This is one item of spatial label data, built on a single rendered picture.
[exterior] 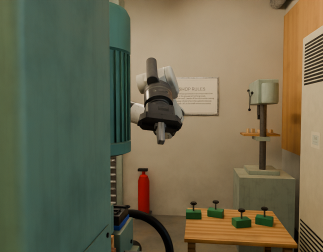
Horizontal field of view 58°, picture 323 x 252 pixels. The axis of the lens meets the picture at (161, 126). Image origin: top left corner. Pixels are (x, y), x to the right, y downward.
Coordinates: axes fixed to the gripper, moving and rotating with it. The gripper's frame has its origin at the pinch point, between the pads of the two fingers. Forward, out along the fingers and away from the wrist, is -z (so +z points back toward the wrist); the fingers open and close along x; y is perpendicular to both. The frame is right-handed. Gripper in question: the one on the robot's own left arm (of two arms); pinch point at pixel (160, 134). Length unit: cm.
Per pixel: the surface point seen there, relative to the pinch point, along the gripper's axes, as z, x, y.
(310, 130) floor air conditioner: 64, -116, -54
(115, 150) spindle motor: -15.8, 13.2, 11.9
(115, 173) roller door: 147, -13, -258
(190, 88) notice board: 211, -88, -158
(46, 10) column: -25, 23, 45
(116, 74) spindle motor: -4.7, 14.9, 22.1
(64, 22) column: -23, 22, 43
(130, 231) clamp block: -17.1, 3.9, -26.4
